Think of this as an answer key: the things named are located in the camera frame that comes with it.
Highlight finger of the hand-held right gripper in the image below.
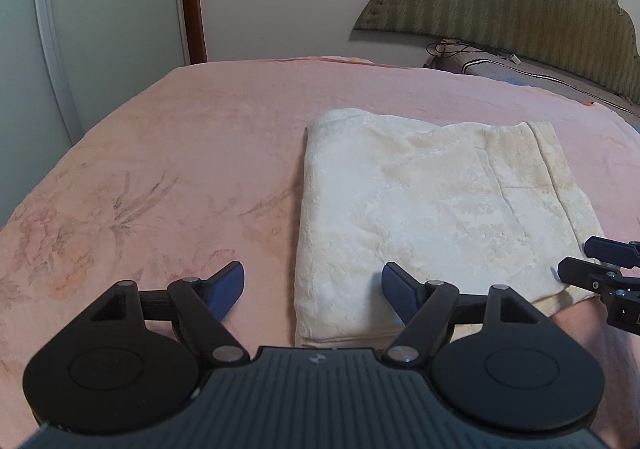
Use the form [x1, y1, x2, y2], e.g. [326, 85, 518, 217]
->
[556, 256, 640, 294]
[584, 236, 640, 264]

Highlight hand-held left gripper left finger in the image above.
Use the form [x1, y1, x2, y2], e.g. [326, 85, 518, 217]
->
[90, 260, 251, 368]

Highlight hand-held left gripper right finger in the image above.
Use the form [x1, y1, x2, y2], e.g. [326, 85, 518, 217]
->
[381, 263, 548, 366]

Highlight cream white towel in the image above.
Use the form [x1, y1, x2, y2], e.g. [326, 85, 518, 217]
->
[293, 109, 609, 349]

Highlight pink floral blanket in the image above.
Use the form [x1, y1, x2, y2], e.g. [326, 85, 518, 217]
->
[0, 56, 640, 449]

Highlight striped grey pillow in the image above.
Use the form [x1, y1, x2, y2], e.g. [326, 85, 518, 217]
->
[424, 51, 640, 119]

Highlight white wardrobe door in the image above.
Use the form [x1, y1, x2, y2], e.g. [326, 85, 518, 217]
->
[0, 0, 192, 227]

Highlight black charger cable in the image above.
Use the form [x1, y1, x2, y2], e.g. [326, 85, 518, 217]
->
[426, 41, 511, 61]

